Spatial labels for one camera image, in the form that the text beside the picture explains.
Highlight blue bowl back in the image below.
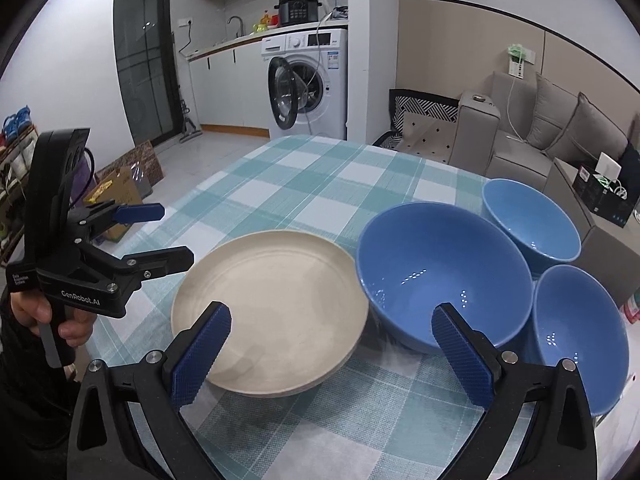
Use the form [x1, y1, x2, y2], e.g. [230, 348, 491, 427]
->
[482, 179, 582, 280]

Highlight grey cushion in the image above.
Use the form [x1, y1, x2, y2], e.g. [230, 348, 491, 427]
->
[546, 92, 628, 164]
[526, 74, 578, 150]

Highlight black glass door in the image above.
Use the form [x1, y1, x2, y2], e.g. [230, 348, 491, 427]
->
[113, 0, 182, 146]

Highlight person's left hand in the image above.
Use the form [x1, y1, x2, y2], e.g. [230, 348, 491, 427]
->
[11, 290, 96, 348]

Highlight grey cushion left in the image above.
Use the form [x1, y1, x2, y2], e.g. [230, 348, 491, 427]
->
[526, 74, 578, 150]

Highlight white power strip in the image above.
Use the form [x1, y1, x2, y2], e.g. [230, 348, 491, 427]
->
[506, 44, 536, 79]

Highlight white kitchen base cabinets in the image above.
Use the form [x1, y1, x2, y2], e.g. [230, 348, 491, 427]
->
[189, 42, 271, 138]

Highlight cardboard box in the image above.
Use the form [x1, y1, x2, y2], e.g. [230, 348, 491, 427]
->
[81, 167, 144, 246]

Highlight black pressure cooker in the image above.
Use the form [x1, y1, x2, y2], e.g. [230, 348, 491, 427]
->
[274, 0, 322, 27]

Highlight teal checkered tablecloth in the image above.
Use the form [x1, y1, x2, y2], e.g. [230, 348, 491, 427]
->
[114, 136, 484, 479]

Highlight plastic water bottle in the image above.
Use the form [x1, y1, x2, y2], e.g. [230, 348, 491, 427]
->
[620, 294, 640, 324]

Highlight grey sofa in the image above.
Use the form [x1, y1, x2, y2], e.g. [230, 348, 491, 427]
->
[448, 69, 640, 196]

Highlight grey bedside cabinet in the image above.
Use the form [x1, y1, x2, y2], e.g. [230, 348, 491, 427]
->
[544, 158, 640, 307]

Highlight kitchen faucet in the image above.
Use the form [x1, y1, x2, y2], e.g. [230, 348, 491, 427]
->
[227, 15, 245, 38]

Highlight white washing machine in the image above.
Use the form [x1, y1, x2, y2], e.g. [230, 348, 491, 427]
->
[260, 27, 348, 140]

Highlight large blue bowl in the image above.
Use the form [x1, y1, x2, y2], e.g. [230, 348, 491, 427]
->
[355, 202, 534, 354]

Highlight white charger box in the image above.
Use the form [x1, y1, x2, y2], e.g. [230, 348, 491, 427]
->
[596, 152, 622, 181]

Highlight black box with cables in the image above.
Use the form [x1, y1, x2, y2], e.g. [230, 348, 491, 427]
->
[573, 166, 637, 228]

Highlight grey cushion right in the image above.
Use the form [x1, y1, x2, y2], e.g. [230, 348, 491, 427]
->
[546, 92, 628, 164]

